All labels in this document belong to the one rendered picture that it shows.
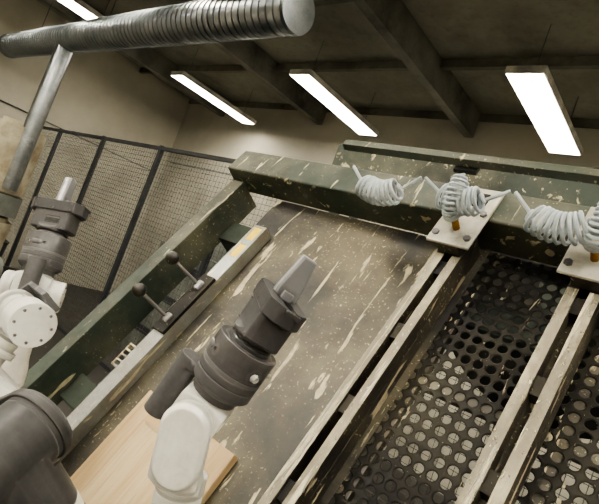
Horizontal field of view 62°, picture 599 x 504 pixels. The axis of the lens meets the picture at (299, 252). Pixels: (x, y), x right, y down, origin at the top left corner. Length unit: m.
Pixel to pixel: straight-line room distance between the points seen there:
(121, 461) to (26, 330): 0.50
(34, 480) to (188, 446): 0.17
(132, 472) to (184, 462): 0.52
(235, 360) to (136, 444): 0.62
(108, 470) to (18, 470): 0.60
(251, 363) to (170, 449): 0.14
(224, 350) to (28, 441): 0.23
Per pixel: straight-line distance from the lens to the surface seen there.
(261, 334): 0.63
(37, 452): 0.66
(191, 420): 0.66
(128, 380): 1.34
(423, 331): 1.08
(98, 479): 1.24
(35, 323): 0.82
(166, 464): 0.69
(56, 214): 1.19
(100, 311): 1.54
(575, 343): 1.00
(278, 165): 1.59
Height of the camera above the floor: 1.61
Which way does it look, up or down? 3 degrees up
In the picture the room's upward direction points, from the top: 20 degrees clockwise
